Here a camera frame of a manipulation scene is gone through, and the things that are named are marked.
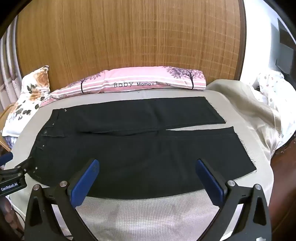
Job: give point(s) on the beige blanket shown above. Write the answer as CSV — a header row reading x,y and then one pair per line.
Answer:
x,y
249,104

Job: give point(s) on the wooden headboard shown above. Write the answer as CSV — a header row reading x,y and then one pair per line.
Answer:
x,y
127,34

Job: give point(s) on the dark wall screen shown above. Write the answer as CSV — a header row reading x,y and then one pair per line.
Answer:
x,y
286,51

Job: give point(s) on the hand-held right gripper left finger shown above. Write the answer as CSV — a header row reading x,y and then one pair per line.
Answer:
x,y
86,180

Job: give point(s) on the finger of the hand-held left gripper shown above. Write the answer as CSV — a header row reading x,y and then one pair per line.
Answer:
x,y
5,158
27,166

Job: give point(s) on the pink striped tree-print pillow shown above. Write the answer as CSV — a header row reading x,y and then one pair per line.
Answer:
x,y
143,80

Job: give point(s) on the white floral quilt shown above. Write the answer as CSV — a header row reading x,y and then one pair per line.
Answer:
x,y
279,92

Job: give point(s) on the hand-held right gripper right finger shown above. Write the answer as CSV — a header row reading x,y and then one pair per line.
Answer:
x,y
208,180

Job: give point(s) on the beige curtain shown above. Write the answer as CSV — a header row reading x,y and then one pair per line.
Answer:
x,y
9,69

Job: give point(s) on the black pants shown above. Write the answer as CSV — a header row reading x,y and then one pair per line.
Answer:
x,y
138,157

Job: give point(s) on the floral pillow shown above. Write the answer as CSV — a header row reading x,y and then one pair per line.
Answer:
x,y
27,92

